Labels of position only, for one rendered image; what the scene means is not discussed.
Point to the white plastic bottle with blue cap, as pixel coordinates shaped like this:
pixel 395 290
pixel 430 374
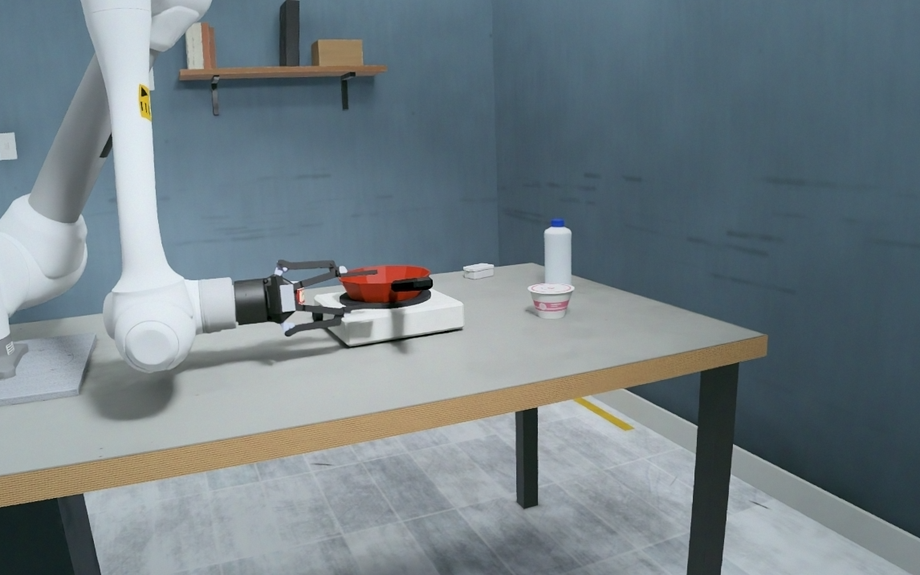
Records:
pixel 558 253

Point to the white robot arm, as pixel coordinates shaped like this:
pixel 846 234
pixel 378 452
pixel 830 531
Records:
pixel 156 312

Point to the small round tin with white lid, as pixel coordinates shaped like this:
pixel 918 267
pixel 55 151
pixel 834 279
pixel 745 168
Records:
pixel 300 294

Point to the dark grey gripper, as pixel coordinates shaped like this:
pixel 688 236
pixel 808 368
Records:
pixel 251 297

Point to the white yogurt cup with pink label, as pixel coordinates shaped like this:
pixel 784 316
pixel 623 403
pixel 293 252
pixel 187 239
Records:
pixel 551 299

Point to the red frying pan with black handle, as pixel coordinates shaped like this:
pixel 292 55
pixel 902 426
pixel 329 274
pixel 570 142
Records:
pixel 392 283

